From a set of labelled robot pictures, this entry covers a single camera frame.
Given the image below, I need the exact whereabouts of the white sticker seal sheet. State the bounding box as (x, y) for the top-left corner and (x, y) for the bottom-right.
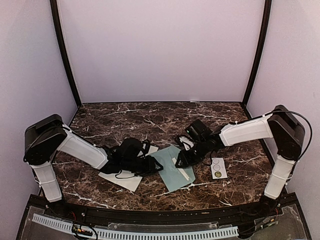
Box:
(210, 157), (228, 180)

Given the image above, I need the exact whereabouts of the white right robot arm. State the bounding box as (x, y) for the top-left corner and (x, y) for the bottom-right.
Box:
(175, 104), (306, 217)

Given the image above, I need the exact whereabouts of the light blue paper envelope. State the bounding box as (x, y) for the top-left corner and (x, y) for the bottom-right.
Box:
(151, 145), (196, 193)

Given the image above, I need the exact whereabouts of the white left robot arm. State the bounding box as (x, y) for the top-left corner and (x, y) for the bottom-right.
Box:
(23, 114), (164, 218)

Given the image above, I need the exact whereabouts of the black right corner post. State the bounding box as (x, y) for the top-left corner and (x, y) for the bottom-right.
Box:
(241, 0), (272, 108)

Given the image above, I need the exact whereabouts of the black corner post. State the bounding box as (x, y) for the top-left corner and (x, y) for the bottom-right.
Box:
(49, 0), (82, 108)
(241, 0), (272, 108)

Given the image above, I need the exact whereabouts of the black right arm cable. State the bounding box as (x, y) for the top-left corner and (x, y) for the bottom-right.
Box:
(272, 111), (313, 163)

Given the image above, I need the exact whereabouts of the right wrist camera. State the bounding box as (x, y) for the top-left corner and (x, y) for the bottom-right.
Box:
(174, 135), (194, 151)

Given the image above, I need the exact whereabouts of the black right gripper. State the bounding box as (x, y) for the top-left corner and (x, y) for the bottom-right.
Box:
(175, 139), (209, 168)

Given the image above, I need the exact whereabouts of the black left corner post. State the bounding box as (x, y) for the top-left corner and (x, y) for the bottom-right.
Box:
(49, 0), (82, 108)

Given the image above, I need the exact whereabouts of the black front rail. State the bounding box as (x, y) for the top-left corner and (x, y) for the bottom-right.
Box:
(49, 194), (298, 227)

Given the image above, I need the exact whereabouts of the white letter sheet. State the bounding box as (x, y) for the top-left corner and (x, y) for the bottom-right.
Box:
(172, 157), (190, 181)

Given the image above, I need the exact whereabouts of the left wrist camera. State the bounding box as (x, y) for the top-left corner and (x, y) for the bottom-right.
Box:
(117, 137), (151, 158)

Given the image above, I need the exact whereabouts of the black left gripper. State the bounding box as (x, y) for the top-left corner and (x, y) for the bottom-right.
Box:
(122, 154), (163, 177)

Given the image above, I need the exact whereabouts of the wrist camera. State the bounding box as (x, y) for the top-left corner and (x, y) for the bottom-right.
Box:
(174, 135), (194, 151)
(117, 137), (151, 158)

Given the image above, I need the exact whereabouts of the white slotted cable duct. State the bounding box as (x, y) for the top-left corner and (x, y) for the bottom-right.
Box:
(32, 213), (239, 240)

